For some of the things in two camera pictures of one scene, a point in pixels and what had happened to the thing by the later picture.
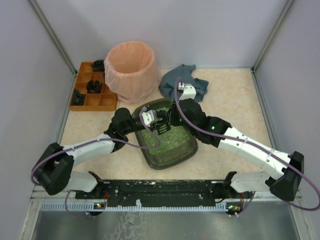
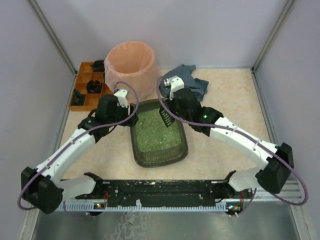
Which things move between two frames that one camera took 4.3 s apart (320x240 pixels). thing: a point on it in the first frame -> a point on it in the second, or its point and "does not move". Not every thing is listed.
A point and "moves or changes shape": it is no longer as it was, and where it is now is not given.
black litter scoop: (163, 127) moves or changes shape
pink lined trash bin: (131, 71) does not move
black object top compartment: (98, 65) does not move
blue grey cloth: (167, 85) does not move
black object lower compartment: (78, 99) does not move
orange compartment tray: (106, 100) does not move
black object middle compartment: (94, 86) does not move
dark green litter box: (178, 145) moves or changes shape
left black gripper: (161, 120) -> (130, 116)
